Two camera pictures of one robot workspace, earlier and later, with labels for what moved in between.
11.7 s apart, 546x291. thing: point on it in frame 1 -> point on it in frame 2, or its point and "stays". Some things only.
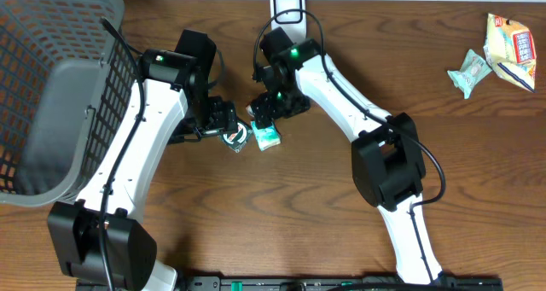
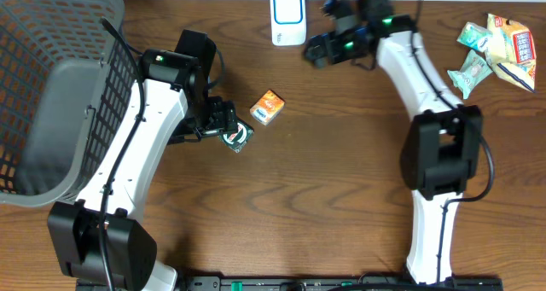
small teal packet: [266, 137] -> [475, 37]
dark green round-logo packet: [237, 137] stays
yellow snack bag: [510, 50] stays
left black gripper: [223, 120] stays
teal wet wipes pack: [473, 69] stays
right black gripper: [262, 109] -> [330, 51]
